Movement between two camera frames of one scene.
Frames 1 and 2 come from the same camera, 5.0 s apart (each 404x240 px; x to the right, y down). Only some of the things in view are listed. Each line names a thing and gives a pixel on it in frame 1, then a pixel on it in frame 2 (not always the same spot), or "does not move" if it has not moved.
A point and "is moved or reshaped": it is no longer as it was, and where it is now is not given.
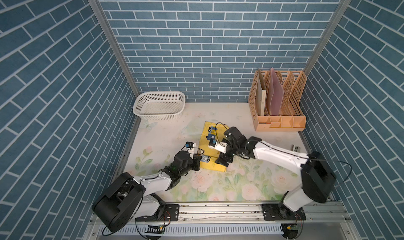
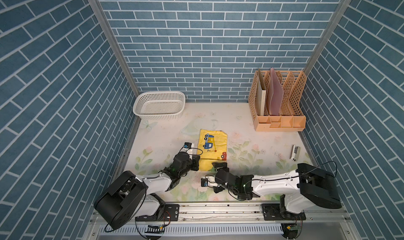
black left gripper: x=195 y=161 does not move
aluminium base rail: x=199 y=213 does not move
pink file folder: x=274 y=93 does not move
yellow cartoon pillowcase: x=211 y=130 is moved or reshaped
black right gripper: x=222 y=161 -> x=221 y=165
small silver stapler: x=295 y=148 does not move
